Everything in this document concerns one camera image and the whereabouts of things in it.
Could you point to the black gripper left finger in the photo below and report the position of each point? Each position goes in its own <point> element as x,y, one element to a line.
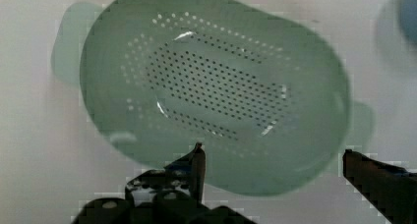
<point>186,175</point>

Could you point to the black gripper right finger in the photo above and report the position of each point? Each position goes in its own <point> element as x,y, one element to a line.
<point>390,189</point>

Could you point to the green plastic strainer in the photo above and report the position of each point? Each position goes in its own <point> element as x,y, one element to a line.
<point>268,99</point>

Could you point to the blue bowl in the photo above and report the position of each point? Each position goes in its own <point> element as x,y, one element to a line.
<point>408,19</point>

